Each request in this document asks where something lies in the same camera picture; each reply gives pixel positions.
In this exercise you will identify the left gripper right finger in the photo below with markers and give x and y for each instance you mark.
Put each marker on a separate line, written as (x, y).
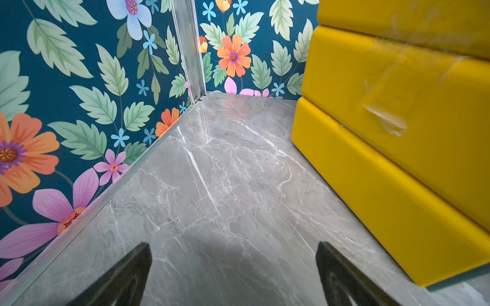
(343, 283)

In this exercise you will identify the yellow drawer cabinet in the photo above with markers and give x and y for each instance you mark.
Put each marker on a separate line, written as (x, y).
(394, 115)

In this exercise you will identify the teal bottom drawer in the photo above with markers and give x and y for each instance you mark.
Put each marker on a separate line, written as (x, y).
(461, 278)

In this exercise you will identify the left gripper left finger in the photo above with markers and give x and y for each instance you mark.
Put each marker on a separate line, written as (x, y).
(123, 284)

